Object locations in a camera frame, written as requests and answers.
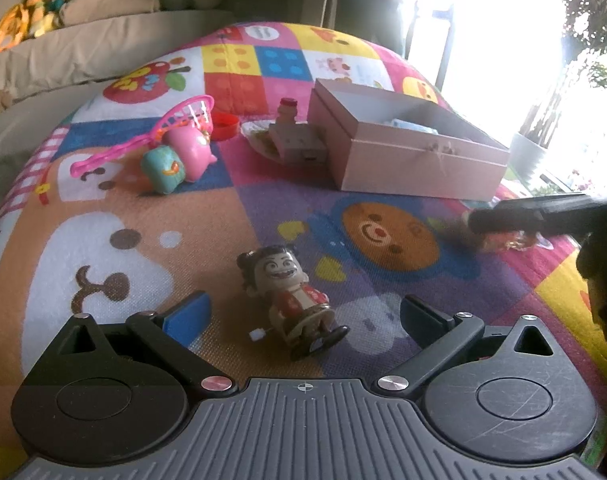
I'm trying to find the beige covered sofa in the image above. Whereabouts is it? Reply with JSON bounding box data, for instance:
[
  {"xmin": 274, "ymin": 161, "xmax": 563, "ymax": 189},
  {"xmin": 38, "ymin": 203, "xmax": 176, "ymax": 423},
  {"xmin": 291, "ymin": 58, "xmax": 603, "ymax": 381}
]
[{"xmin": 0, "ymin": 7, "xmax": 234, "ymax": 206}]

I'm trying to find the green potted plant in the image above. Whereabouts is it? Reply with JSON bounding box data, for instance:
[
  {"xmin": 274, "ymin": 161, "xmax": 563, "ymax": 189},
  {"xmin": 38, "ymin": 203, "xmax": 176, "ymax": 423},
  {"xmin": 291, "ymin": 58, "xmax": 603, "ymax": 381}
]
[{"xmin": 521, "ymin": 0, "xmax": 607, "ymax": 151}]

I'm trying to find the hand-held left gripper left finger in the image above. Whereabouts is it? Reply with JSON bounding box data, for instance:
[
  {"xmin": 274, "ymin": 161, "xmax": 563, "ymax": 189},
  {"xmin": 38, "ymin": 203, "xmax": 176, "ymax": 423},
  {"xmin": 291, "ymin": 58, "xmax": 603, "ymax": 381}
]
[{"xmin": 53, "ymin": 291, "xmax": 239, "ymax": 396}]

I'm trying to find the orange yellow plush toy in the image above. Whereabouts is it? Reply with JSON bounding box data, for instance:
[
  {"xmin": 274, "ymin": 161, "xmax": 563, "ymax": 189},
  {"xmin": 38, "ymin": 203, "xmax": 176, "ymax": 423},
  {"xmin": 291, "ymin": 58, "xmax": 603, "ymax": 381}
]
[{"xmin": 0, "ymin": 0, "xmax": 46, "ymax": 56}]

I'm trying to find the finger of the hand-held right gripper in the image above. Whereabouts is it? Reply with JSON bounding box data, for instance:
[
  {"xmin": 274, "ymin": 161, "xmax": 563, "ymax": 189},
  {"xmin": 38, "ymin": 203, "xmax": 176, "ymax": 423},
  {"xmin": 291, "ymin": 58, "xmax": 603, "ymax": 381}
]
[{"xmin": 466, "ymin": 194, "xmax": 597, "ymax": 238}]

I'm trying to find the colourful cartoon play mat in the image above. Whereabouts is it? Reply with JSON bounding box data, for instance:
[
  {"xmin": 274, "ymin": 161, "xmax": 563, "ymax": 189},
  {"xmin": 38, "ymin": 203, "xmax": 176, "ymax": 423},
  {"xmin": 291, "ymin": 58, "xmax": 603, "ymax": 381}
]
[{"xmin": 0, "ymin": 21, "xmax": 607, "ymax": 463}]

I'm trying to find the beige toy with red cap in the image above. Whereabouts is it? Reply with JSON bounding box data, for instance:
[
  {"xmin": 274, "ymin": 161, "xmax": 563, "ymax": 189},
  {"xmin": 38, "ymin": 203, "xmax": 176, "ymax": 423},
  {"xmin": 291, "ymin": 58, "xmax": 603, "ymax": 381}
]
[{"xmin": 268, "ymin": 97, "xmax": 330, "ymax": 167}]

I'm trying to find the small orange toy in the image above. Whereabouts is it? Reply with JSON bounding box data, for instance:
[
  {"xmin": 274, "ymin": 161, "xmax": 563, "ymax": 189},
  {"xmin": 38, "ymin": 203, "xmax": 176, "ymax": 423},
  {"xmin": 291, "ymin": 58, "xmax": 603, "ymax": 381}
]
[{"xmin": 481, "ymin": 232, "xmax": 540, "ymax": 254}]

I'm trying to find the pink pig toy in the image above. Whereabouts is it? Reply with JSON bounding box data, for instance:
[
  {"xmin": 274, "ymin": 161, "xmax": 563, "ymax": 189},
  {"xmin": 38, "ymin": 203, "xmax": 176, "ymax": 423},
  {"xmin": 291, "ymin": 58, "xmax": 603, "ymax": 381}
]
[{"xmin": 162, "ymin": 127, "xmax": 218, "ymax": 181}]

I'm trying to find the pink plastic net toy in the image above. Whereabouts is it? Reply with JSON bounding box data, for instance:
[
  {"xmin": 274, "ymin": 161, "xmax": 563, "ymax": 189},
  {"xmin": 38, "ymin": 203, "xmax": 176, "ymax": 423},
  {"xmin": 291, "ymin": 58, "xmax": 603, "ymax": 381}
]
[{"xmin": 69, "ymin": 95, "xmax": 216, "ymax": 178}]

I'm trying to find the red plastic bowl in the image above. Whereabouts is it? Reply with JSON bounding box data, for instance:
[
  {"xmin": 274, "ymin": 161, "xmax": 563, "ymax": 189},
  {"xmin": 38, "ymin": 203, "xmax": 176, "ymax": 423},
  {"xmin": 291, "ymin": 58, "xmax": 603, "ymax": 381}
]
[{"xmin": 210, "ymin": 112, "xmax": 240, "ymax": 142}]

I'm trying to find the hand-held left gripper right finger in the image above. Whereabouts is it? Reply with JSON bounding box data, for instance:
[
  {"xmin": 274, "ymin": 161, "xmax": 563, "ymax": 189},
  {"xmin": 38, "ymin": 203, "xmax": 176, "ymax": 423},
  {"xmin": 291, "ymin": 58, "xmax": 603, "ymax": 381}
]
[{"xmin": 373, "ymin": 294, "xmax": 559, "ymax": 396}]

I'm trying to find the wind-up toy figure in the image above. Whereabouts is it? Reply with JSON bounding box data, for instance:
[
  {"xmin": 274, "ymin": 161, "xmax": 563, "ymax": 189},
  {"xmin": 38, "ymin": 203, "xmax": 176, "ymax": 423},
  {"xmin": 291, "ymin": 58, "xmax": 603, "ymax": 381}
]
[{"xmin": 236, "ymin": 244, "xmax": 351, "ymax": 362}]

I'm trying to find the light blue packet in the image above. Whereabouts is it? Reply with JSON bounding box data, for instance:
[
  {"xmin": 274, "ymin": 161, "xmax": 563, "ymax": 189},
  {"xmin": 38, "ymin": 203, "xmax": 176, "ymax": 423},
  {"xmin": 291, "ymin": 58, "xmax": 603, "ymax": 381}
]
[{"xmin": 383, "ymin": 117, "xmax": 439, "ymax": 136}]

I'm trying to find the white toy plate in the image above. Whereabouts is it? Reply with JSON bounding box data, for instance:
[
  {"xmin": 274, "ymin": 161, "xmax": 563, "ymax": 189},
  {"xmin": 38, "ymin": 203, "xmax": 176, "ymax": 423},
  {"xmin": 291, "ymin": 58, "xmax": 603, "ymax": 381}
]
[{"xmin": 240, "ymin": 120, "xmax": 284, "ymax": 161}]

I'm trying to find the teal round toy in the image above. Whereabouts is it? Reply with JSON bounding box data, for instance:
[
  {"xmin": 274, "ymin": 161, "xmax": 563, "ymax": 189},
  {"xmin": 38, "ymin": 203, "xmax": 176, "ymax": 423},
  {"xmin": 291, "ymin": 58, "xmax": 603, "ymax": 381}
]
[{"xmin": 141, "ymin": 145, "xmax": 188, "ymax": 196}]

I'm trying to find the pink cardboard box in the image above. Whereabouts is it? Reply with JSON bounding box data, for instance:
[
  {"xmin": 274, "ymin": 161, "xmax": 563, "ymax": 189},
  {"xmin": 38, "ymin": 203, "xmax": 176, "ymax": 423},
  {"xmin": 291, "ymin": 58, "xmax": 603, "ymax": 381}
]
[{"xmin": 307, "ymin": 78, "xmax": 511, "ymax": 206}]

